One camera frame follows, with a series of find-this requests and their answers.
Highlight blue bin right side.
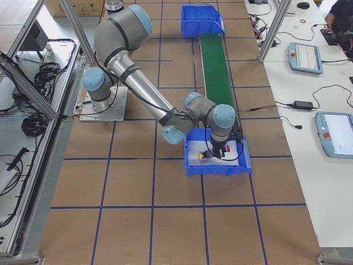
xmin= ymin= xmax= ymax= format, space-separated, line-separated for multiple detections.
xmin=183 ymin=126 xmax=253 ymax=177

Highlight black power adapter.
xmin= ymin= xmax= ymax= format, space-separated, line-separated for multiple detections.
xmin=292 ymin=100 xmax=314 ymax=110

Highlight green conveyor belt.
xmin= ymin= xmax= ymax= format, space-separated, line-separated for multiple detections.
xmin=199 ymin=34 xmax=236 ymax=108

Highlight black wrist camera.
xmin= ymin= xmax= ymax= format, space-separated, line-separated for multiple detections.
xmin=233 ymin=126 xmax=244 ymax=145

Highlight blue bin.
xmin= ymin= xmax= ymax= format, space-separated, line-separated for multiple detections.
xmin=183 ymin=126 xmax=253 ymax=177
xmin=181 ymin=5 xmax=226 ymax=39

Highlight teach pendant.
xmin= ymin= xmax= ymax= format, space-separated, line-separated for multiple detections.
xmin=315 ymin=112 xmax=352 ymax=159
xmin=287 ymin=42 xmax=323 ymax=75

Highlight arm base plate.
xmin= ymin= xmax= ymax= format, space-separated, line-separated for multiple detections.
xmin=79 ymin=86 xmax=128 ymax=122

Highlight aluminium frame post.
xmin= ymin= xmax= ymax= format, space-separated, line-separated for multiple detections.
xmin=258 ymin=0 xmax=292 ymax=62

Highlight blue bin left side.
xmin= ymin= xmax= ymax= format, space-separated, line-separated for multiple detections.
xmin=181 ymin=5 xmax=226 ymax=39

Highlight black cable bundle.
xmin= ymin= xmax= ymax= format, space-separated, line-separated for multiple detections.
xmin=21 ymin=113 xmax=47 ymax=138

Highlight black computer mouse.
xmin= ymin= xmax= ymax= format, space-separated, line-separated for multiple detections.
xmin=297 ymin=2 xmax=310 ymax=10

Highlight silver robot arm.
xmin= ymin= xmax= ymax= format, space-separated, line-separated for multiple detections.
xmin=94 ymin=4 xmax=236 ymax=159

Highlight teach pendant near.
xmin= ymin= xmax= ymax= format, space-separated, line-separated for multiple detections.
xmin=315 ymin=112 xmax=352 ymax=159

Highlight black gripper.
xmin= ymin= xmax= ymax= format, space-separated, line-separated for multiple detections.
xmin=211 ymin=141 xmax=227 ymax=158

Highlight teach pendant far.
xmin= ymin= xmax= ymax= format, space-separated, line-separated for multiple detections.
xmin=287 ymin=42 xmax=323 ymax=75

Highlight white foam liner right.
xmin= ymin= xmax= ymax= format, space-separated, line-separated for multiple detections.
xmin=187 ymin=140 xmax=242 ymax=166

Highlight cardboard box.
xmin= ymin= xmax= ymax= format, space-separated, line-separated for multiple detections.
xmin=45 ymin=0 xmax=105 ymax=17

